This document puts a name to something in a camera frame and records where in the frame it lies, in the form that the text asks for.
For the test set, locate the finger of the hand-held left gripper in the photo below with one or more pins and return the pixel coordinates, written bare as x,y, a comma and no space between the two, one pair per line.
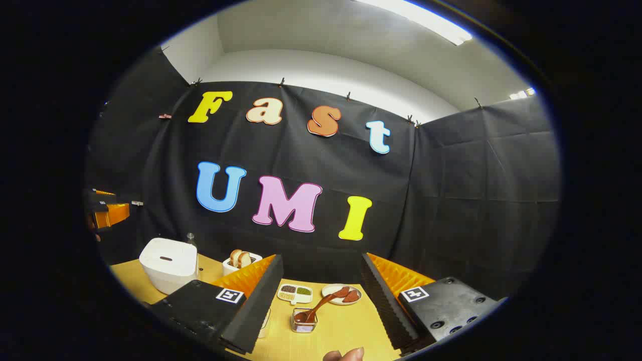
113,215

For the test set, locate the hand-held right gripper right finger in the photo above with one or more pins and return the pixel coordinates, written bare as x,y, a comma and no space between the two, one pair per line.
386,301

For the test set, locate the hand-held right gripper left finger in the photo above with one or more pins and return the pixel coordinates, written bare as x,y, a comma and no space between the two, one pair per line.
251,311

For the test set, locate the brown wooden spoon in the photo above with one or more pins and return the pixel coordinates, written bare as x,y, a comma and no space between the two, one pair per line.
321,302

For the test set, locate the white rice cooker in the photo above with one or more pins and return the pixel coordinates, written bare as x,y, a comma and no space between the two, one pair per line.
168,265

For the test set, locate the red meat slice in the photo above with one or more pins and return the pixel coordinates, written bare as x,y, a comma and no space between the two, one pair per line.
351,297
342,291

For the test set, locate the white divided grain dish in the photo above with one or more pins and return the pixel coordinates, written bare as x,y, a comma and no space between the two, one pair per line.
295,297

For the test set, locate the white toaster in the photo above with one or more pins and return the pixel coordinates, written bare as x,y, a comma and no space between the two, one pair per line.
228,268

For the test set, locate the toasted bread slice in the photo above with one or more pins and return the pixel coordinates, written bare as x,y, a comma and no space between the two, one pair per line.
234,257
245,259

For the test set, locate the round white plate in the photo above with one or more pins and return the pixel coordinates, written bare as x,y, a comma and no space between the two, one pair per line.
328,291

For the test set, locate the small glass bottle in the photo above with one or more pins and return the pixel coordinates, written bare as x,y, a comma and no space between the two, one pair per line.
190,240

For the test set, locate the black backdrop cloth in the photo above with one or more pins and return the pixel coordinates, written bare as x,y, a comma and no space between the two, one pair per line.
301,160

